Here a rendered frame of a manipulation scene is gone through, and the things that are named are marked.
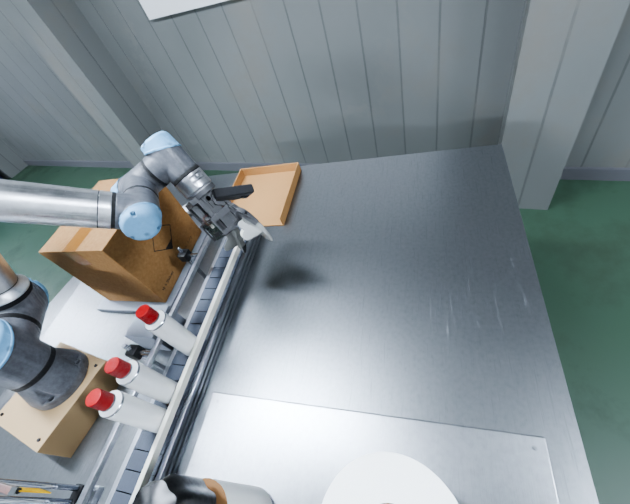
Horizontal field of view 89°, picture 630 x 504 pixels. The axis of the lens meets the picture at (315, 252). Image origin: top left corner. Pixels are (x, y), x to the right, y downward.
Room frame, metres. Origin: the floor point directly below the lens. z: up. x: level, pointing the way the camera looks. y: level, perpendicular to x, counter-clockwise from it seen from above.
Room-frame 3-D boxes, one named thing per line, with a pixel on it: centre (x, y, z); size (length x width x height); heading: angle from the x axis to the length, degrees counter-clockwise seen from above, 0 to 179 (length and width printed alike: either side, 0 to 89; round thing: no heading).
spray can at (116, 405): (0.33, 0.48, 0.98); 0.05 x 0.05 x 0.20
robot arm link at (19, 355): (0.54, 0.75, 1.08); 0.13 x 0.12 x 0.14; 8
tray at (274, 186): (1.04, 0.11, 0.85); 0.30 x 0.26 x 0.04; 152
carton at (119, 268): (0.89, 0.53, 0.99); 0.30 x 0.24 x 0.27; 152
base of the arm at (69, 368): (0.53, 0.75, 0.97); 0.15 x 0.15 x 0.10
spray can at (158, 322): (0.49, 0.40, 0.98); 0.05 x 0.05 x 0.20
